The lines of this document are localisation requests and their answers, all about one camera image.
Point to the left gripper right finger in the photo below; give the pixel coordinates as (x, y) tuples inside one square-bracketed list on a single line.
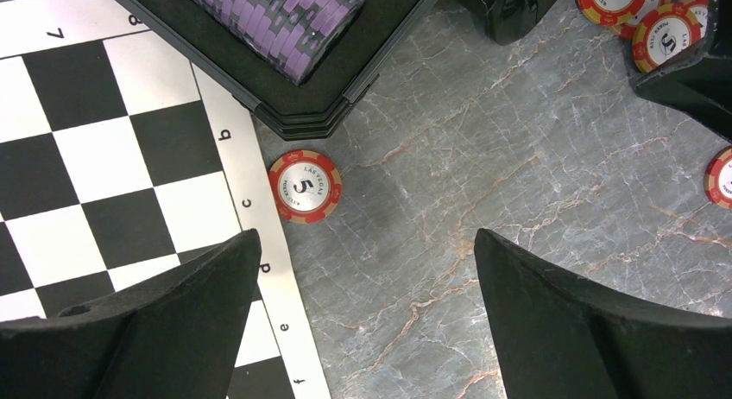
[(558, 334)]

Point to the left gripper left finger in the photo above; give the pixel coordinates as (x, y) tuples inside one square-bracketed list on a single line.
[(175, 335)]

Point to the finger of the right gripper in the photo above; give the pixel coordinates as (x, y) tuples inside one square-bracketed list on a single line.
[(698, 81)]

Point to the red white poker chip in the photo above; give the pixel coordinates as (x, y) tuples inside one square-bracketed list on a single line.
[(626, 30), (717, 179), (662, 33), (609, 12), (700, 10), (306, 186)]

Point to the black poker carrying case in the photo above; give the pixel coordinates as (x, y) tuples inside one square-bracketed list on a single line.
[(315, 108)]

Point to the purple poker chip roll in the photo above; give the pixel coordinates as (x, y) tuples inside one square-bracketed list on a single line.
[(292, 36)]

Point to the black white chessboard mat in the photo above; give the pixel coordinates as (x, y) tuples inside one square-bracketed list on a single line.
[(121, 159)]

